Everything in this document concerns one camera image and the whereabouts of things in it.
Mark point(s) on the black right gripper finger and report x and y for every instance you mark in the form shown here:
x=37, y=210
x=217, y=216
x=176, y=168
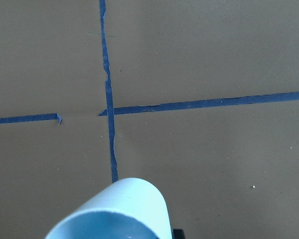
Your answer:
x=178, y=234

